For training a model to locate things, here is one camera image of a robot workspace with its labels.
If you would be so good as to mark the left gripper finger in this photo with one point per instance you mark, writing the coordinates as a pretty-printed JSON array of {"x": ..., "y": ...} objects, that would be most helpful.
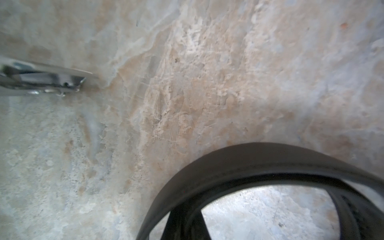
[{"x": 182, "y": 226}]

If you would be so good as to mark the long black belt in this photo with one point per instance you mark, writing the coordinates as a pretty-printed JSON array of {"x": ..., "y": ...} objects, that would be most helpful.
[{"x": 243, "y": 166}]

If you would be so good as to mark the black belt with silver buckle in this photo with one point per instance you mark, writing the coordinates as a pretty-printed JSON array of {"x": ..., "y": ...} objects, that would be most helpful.
[{"x": 21, "y": 78}]

